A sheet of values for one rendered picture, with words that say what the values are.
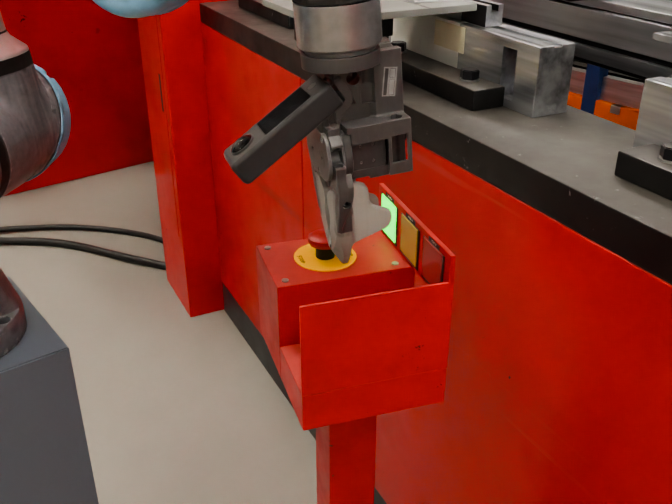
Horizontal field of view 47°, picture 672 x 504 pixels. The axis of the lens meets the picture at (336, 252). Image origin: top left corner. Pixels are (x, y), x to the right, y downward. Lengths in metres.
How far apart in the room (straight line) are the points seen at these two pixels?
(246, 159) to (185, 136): 1.37
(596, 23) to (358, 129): 0.74
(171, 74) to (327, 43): 1.36
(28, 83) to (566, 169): 0.58
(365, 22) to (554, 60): 0.46
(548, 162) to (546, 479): 0.40
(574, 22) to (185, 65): 1.00
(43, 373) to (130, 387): 1.26
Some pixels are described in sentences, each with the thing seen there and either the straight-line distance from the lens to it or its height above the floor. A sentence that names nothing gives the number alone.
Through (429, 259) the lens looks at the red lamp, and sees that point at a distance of 0.80.
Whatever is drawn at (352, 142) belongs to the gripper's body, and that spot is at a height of 0.96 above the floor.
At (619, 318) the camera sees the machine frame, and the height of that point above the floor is 0.76.
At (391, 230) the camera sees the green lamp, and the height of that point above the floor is 0.80.
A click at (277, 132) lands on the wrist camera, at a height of 0.98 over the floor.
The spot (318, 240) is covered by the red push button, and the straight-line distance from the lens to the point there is 0.85.
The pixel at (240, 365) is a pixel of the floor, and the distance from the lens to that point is 2.05.
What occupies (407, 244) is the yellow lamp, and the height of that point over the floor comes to 0.80.
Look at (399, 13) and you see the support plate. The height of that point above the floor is 1.00.
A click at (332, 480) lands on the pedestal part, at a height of 0.51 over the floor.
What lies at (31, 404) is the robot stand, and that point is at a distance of 0.79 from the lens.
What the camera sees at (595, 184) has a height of 0.87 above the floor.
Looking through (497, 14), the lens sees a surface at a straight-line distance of 1.18.
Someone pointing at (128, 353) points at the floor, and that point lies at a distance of 2.15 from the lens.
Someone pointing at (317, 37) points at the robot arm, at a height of 1.05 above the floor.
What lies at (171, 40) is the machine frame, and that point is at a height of 0.79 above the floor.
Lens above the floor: 1.19
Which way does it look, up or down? 27 degrees down
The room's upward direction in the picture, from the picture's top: straight up
